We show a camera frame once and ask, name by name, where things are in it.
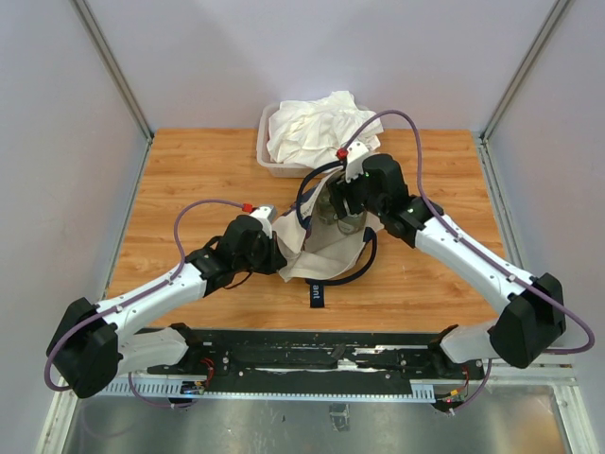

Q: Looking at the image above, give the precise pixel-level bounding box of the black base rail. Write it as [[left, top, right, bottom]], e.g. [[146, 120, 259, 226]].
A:
[[103, 323, 484, 403]]

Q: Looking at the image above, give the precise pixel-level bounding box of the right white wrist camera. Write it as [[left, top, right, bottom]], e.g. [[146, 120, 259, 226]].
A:
[[337, 141, 373, 183]]

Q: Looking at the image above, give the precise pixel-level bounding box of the white plastic basket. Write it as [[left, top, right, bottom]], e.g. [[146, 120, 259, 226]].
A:
[[256, 103, 310, 179]]

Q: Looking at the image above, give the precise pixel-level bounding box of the cream canvas tote bag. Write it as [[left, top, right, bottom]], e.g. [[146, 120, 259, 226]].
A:
[[272, 161, 383, 308]]

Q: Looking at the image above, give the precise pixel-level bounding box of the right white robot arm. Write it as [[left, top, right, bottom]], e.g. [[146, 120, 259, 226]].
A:
[[327, 154, 566, 378]]

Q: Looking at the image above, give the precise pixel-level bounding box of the crumpled white cloth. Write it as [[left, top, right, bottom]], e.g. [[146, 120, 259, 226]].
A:
[[267, 91, 374, 168]]

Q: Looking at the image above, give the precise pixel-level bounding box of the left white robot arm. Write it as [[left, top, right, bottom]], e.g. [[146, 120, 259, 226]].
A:
[[44, 205, 285, 398]]

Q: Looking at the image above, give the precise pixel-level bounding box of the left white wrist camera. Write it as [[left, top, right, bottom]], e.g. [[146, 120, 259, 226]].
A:
[[242, 203, 277, 237]]

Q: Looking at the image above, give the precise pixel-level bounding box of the green cap glass bottle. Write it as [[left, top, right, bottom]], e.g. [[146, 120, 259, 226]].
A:
[[315, 187, 366, 236]]

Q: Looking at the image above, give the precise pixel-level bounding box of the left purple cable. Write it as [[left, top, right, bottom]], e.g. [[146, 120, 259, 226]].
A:
[[44, 199, 251, 392]]

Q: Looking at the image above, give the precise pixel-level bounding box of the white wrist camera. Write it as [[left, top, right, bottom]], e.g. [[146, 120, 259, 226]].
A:
[[242, 203, 277, 237], [337, 141, 373, 183]]

